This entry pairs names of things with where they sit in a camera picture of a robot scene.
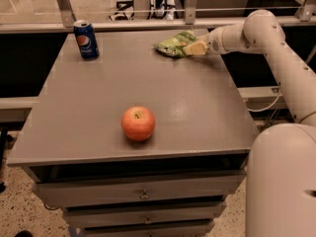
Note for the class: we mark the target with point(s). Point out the blue Pepsi can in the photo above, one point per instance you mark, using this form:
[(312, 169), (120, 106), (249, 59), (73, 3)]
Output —
[(86, 39)]

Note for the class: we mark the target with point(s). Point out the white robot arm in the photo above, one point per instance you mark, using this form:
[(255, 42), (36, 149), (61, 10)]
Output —
[(281, 168)]

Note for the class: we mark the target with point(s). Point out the grey drawer cabinet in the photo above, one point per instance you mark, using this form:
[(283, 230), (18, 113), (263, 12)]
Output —
[(134, 143)]

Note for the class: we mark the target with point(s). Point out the red apple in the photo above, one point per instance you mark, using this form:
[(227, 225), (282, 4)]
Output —
[(138, 123)]

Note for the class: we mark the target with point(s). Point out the green jalapeno chip bag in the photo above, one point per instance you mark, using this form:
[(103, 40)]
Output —
[(174, 46)]

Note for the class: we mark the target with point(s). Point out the metal window railing frame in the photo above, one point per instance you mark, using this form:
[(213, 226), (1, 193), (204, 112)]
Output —
[(58, 16)]

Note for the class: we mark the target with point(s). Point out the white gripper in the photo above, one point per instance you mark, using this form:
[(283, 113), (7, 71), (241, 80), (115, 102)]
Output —
[(213, 43)]

